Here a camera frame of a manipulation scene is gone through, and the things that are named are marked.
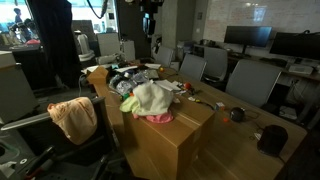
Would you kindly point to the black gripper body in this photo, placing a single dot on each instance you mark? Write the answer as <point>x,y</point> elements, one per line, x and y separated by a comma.
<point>151,6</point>

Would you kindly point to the white and green towel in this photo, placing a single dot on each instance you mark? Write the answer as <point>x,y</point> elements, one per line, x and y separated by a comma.
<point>153,98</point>

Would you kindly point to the pink shirt orange print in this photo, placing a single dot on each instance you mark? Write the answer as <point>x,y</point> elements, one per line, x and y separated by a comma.
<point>161,118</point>

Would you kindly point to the peach shirt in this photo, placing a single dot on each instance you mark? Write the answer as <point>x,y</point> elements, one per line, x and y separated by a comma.
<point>75,120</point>

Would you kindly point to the small cardboard box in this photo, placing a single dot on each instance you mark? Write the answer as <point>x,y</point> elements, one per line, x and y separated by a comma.
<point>98,76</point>

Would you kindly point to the large cardboard box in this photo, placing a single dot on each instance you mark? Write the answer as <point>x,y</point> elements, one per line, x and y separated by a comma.
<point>166,143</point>

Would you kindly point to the white box under desk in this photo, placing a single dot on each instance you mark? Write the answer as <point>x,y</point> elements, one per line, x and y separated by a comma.
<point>288,112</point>

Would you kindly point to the grey office chair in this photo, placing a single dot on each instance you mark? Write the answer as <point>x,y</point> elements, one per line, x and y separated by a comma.
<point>165,56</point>
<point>251,83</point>
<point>216,61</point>
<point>192,66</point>

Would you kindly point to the small yellow ball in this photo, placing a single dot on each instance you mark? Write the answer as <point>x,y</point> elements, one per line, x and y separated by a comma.
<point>161,69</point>

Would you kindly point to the clear plastic bag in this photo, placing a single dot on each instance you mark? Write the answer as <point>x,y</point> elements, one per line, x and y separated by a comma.
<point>126,83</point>

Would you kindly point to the white paper stack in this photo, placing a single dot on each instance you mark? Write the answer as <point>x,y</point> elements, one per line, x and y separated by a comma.
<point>170,85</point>

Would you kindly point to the white machine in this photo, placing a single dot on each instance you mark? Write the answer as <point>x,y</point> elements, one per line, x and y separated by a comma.
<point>85,46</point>

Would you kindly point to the orange ball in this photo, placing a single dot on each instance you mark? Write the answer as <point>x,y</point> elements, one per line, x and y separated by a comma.
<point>188,86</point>

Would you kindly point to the small green toy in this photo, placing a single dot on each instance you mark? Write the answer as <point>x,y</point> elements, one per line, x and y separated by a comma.
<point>126,97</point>

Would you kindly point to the black computer monitor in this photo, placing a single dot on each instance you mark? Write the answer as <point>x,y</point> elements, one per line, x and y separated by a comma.
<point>295,45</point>
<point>248,35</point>

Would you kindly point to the small colourful cube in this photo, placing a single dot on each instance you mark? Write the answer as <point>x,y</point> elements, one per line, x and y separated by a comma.
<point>220,106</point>

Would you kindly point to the small orange button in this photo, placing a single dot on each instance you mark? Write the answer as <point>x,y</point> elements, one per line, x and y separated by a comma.
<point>226,119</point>

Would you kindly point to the black round device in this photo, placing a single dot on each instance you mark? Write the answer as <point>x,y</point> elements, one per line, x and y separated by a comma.
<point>237,114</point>

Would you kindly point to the person in dark clothes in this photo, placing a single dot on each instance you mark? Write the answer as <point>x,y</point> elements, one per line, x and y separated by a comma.
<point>18,15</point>

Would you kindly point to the black office chair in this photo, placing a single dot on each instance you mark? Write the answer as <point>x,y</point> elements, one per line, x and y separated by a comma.
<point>83,156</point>

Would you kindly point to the white cabinet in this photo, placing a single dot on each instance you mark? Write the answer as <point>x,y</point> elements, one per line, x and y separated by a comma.
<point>13,86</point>

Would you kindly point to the white desk device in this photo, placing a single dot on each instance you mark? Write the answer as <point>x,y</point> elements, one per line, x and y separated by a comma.
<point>300,69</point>

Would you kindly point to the black cylinder speaker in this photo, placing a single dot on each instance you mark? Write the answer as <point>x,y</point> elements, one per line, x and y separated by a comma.
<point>272,140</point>

